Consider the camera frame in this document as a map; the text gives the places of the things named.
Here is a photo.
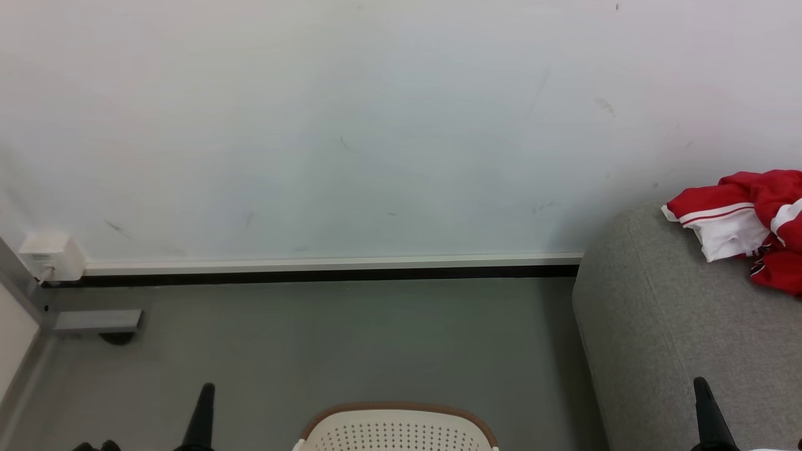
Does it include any red and white garment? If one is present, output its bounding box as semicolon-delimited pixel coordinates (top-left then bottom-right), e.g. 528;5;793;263
661;169;802;296

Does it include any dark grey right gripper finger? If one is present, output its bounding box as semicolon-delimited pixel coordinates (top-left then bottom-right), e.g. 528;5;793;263
691;377;740;451

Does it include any beige perforated laundry basket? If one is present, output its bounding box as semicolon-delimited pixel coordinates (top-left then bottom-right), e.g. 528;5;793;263
292;403;500;451

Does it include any black floor edge strip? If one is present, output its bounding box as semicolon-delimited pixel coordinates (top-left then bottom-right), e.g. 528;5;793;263
43;265;580;289

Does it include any white wall baseboard rail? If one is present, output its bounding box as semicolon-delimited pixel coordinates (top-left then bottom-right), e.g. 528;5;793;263
83;252;584;277

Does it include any white wall socket box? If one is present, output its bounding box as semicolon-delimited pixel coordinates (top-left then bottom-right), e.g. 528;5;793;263
18;232;86;284

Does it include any grey fabric sofa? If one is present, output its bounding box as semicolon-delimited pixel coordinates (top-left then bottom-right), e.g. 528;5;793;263
571;200;802;451

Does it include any grey metal floor bracket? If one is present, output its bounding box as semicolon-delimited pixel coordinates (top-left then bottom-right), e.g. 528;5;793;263
52;309;144;336

